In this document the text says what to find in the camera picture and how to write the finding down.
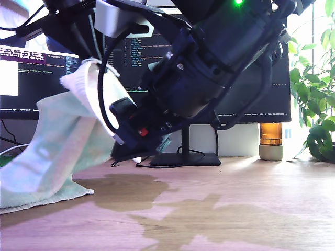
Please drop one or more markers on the black monitor showing terminal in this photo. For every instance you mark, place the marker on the black monitor showing terminal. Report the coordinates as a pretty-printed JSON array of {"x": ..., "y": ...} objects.
[{"x": 26, "y": 104}]

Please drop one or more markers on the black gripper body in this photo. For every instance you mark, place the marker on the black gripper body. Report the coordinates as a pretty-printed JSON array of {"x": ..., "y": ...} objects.
[{"x": 183, "y": 91}]

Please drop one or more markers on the small white blue object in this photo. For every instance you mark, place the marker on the small white blue object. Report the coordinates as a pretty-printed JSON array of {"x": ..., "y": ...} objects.
[{"x": 288, "y": 133}]

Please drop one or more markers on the green foil packet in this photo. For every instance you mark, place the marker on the green foil packet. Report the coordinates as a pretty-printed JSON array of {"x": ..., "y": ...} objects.
[{"x": 5, "y": 157}]

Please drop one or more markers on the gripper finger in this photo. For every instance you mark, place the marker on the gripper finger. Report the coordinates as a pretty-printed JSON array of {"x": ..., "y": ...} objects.
[
  {"x": 131, "y": 147},
  {"x": 149, "y": 150}
]

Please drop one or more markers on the green leafy houseplant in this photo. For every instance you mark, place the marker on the green leafy houseplant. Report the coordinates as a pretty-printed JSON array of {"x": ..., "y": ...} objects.
[{"x": 319, "y": 141}]

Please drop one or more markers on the amber glass jar grey base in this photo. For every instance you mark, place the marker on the amber glass jar grey base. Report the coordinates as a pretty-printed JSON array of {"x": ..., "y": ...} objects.
[{"x": 270, "y": 136}]

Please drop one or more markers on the pastel printed tea towel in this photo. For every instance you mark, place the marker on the pastel printed tea towel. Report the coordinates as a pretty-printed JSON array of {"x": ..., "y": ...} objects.
[{"x": 65, "y": 157}]

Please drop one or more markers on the black Huawei monitor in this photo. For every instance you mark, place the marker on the black Huawei monitor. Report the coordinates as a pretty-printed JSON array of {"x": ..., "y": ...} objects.
[{"x": 274, "y": 99}]

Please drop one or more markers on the arm grey camera box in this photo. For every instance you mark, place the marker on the arm grey camera box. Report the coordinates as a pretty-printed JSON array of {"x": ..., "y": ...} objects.
[{"x": 112, "y": 18}]

